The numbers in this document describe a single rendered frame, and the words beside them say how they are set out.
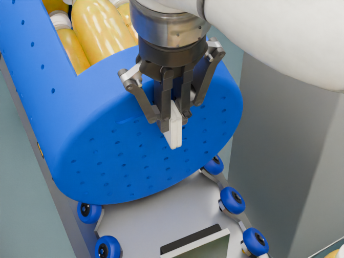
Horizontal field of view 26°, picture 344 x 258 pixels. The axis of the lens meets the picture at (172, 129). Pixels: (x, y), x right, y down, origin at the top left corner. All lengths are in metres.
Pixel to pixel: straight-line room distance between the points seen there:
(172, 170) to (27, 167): 1.25
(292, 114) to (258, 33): 0.98
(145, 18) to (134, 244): 0.48
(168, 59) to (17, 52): 0.32
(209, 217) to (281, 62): 0.57
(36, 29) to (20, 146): 1.35
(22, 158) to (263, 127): 0.87
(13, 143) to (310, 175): 1.05
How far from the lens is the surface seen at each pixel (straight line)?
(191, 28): 0.75
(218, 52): 0.87
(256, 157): 1.88
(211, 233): 1.02
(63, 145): 0.95
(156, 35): 0.76
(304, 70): 0.62
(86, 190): 1.05
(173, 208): 1.17
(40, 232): 2.21
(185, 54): 0.79
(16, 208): 2.25
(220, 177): 1.19
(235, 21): 0.63
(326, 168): 1.66
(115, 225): 1.16
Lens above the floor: 1.96
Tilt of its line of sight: 57 degrees down
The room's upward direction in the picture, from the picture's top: straight up
